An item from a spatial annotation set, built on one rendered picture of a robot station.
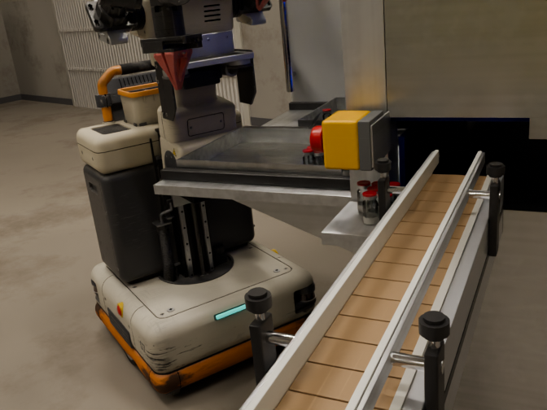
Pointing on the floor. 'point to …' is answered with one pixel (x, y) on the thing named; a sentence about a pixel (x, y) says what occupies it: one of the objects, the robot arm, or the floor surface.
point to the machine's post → (366, 73)
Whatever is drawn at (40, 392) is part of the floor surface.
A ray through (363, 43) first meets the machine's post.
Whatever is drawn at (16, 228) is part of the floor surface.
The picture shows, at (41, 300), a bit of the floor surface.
